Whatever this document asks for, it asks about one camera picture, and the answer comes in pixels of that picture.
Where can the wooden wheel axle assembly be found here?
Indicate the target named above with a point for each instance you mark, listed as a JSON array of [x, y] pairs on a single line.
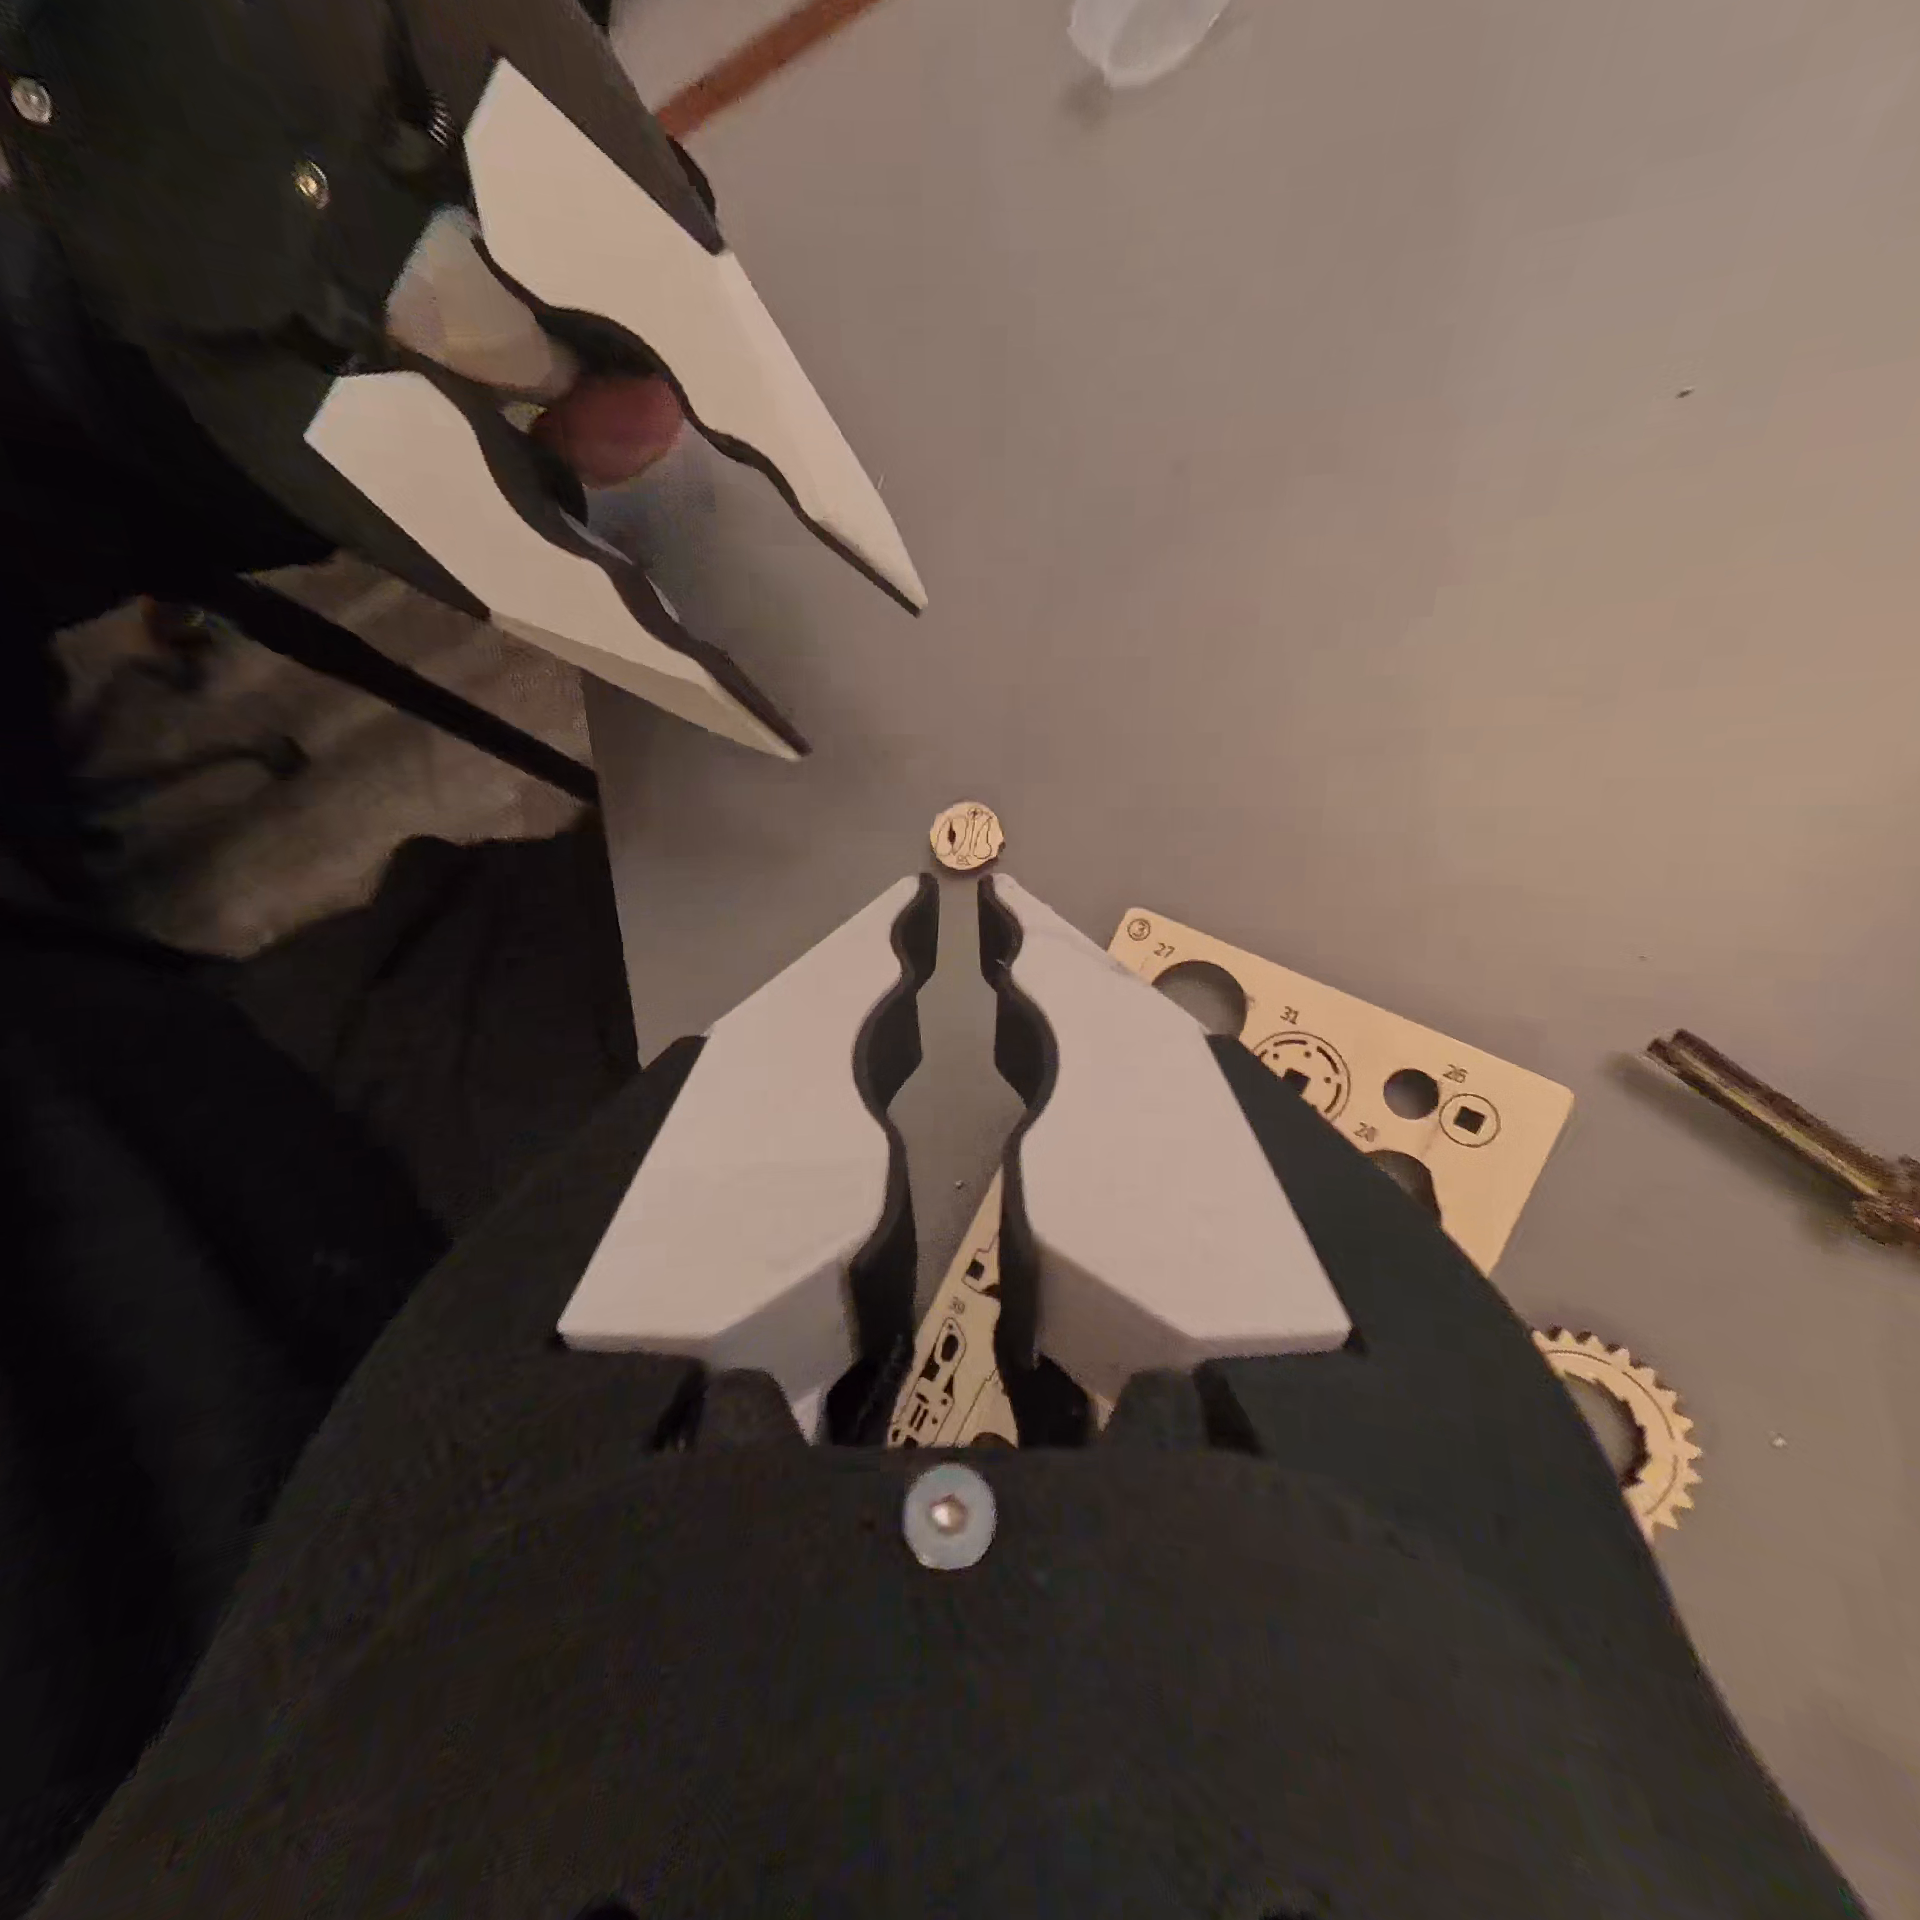
[[1784, 1132]]

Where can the small round wooden disc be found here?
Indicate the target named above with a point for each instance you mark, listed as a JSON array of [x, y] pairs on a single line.
[[966, 837]]

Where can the person's left forearm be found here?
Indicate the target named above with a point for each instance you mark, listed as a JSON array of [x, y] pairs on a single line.
[[90, 450]]

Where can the black metal table leg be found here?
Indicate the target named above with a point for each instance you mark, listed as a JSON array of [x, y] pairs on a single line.
[[421, 698]]

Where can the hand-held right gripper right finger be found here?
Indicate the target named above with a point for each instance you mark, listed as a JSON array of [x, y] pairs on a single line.
[[1185, 1201]]

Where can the person's left hand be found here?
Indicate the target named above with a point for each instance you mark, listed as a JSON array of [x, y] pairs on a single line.
[[609, 428]]

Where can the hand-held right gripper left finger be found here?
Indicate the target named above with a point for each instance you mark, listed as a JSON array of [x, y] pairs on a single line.
[[735, 1201]]

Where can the wooden parts sheet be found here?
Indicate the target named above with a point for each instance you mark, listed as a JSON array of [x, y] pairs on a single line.
[[1351, 1081]]

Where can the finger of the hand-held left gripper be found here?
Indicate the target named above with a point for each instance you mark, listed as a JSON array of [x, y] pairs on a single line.
[[451, 495], [644, 254]]

